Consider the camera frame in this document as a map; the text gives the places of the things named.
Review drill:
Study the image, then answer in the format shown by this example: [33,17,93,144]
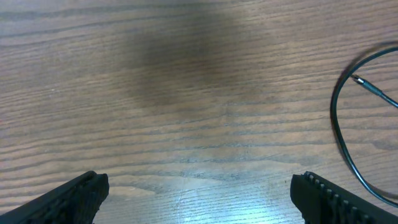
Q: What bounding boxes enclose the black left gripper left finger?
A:
[1,170,109,224]

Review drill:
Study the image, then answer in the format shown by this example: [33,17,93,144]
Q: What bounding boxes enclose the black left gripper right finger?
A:
[290,171,397,224]

